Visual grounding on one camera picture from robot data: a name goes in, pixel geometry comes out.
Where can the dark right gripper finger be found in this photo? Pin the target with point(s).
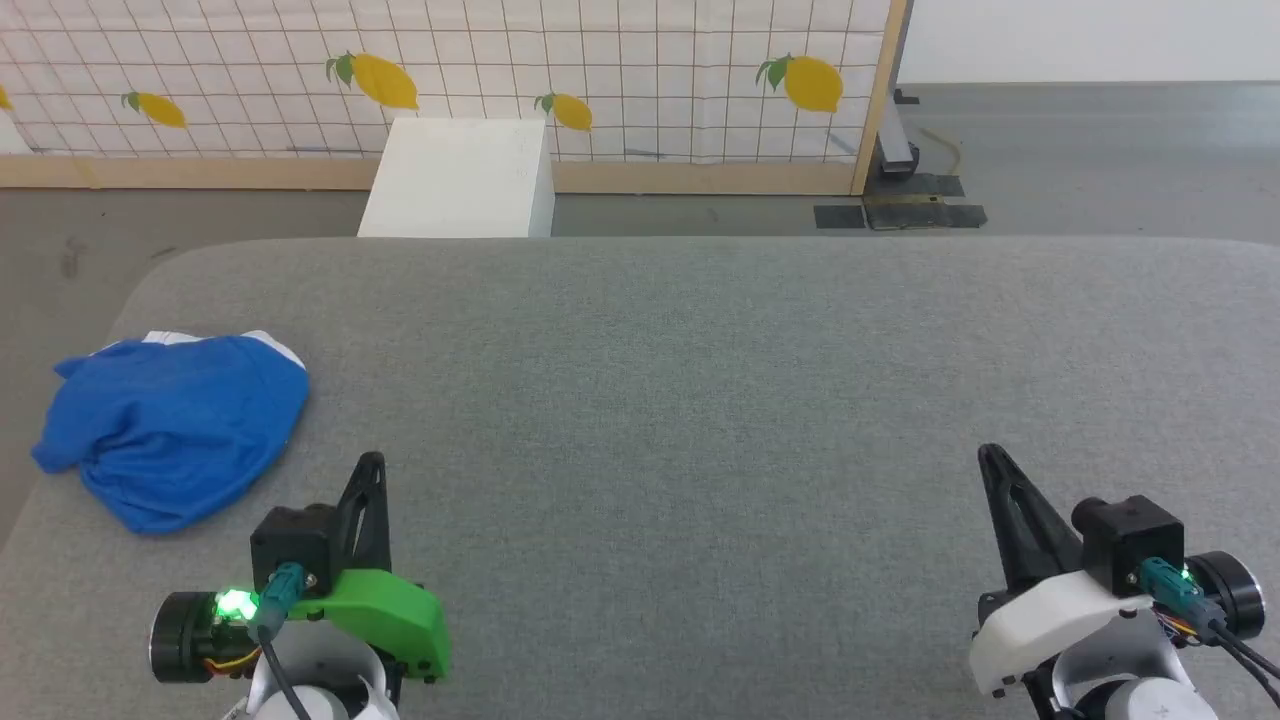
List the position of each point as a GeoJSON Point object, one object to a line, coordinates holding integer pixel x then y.
{"type": "Point", "coordinates": [1025, 530]}

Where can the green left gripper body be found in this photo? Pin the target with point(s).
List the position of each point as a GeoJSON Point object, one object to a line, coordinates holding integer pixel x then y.
{"type": "Point", "coordinates": [390, 615]}

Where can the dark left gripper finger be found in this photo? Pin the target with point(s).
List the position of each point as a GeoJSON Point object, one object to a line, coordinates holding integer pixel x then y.
{"type": "Point", "coordinates": [372, 530]}

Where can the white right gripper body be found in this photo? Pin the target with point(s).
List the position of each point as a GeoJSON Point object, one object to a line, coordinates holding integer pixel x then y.
{"type": "Point", "coordinates": [1050, 615]}

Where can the blue white striped garment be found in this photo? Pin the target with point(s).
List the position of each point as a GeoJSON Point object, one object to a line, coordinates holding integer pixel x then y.
{"type": "Point", "coordinates": [170, 430]}

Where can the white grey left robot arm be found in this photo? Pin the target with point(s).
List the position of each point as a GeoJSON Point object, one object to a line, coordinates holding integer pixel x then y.
{"type": "Point", "coordinates": [320, 685]}

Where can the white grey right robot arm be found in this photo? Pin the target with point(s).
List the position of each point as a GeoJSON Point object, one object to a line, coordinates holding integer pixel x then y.
{"type": "Point", "coordinates": [1150, 690]}

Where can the grey metal panel foot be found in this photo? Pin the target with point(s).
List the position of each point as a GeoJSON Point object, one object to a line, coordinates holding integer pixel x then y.
{"type": "Point", "coordinates": [925, 214]}
{"type": "Point", "coordinates": [895, 150]}

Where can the grey fabric sofa seat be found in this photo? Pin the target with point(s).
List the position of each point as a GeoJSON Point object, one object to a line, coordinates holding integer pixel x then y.
{"type": "Point", "coordinates": [700, 400]}

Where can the white box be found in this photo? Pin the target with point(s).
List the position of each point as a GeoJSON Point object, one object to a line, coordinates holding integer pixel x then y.
{"type": "Point", "coordinates": [455, 180]}

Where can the small black floor tape patch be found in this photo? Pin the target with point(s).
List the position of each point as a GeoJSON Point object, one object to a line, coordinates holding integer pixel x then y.
{"type": "Point", "coordinates": [838, 216]}

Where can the lemon print tiled partition panel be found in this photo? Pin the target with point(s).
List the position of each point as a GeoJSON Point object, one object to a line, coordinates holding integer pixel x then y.
{"type": "Point", "coordinates": [650, 60]}

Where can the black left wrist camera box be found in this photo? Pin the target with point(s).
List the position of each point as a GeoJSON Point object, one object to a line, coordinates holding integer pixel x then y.
{"type": "Point", "coordinates": [295, 545]}

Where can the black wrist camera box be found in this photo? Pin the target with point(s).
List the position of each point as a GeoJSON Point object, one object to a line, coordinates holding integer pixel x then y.
{"type": "Point", "coordinates": [1130, 540]}
{"type": "Point", "coordinates": [295, 545]}

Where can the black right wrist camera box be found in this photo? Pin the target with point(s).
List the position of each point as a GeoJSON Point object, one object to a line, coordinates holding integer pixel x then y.
{"type": "Point", "coordinates": [1130, 540]}

